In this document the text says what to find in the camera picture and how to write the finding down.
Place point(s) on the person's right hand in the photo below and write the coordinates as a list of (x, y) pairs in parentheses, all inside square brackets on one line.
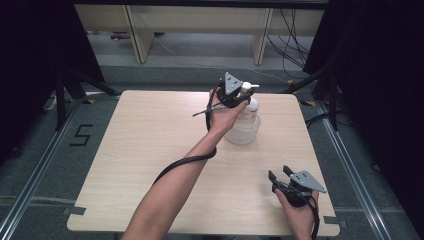
[(298, 216)]

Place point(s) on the white pump bottle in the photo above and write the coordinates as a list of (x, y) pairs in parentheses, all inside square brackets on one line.
[(251, 106)]

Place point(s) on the beige wooden desk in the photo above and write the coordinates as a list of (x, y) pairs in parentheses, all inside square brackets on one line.
[(200, 23)]

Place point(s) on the person's left hand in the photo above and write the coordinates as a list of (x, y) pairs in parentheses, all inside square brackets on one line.
[(225, 116)]

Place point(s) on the grey tape strip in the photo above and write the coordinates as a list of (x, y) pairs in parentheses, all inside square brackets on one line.
[(333, 220), (75, 210)]

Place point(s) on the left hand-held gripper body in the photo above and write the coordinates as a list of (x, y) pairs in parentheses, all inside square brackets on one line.
[(230, 91)]

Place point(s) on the black metal stand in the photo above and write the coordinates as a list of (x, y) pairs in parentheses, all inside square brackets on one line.
[(71, 90), (330, 93)]

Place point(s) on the clear plastic basket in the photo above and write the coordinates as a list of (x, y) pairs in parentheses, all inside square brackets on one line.
[(245, 133)]

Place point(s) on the black curtain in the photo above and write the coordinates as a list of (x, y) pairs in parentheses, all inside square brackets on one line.
[(383, 83), (33, 66)]

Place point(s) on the aluminium floor rail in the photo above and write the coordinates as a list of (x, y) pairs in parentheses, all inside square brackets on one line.
[(353, 173), (30, 186)]

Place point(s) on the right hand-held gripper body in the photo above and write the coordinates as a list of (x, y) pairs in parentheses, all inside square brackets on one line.
[(300, 188)]

